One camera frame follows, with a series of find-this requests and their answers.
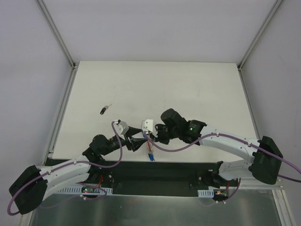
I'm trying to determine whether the red handled keyring carabiner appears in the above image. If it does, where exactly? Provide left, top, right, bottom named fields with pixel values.
left=146, top=141, right=155, bottom=162

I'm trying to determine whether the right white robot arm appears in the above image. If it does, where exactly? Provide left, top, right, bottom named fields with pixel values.
left=142, top=108, right=283, bottom=186

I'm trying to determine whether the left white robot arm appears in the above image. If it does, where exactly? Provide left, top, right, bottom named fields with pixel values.
left=7, top=121, right=149, bottom=216

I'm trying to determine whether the left black tag key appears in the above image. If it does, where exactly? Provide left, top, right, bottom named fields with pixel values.
left=100, top=104, right=112, bottom=115

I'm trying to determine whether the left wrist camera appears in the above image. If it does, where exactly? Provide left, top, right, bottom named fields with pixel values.
left=113, top=120, right=129, bottom=139

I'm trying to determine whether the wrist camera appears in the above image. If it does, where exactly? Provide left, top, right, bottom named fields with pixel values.
left=113, top=120, right=129, bottom=139
left=142, top=119, right=154, bottom=133

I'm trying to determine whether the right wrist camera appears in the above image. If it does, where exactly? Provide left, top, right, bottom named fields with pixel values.
left=142, top=119, right=154, bottom=133

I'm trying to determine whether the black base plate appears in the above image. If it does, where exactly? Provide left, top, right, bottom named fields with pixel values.
left=83, top=161, right=238, bottom=197

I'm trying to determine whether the right grey cable duct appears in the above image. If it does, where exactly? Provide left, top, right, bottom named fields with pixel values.
left=198, top=189, right=214, bottom=198

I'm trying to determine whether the grey cable duct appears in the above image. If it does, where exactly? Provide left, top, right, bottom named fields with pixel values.
left=56, top=185, right=113, bottom=195
left=198, top=189, right=214, bottom=198

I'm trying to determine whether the left grey cable duct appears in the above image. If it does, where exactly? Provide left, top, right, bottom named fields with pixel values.
left=56, top=185, right=113, bottom=195

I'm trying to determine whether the aluminium front rail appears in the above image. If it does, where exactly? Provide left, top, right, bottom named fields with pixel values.
left=30, top=166, right=283, bottom=190

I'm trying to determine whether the left aluminium frame post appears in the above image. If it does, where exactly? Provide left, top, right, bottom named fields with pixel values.
left=35, top=0, right=76, bottom=69

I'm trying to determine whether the aluminium frame post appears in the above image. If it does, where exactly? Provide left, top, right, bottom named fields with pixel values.
left=238, top=0, right=284, bottom=72
left=35, top=0, right=76, bottom=69

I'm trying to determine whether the right aluminium frame post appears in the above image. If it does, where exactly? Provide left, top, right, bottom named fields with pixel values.
left=238, top=0, right=284, bottom=72

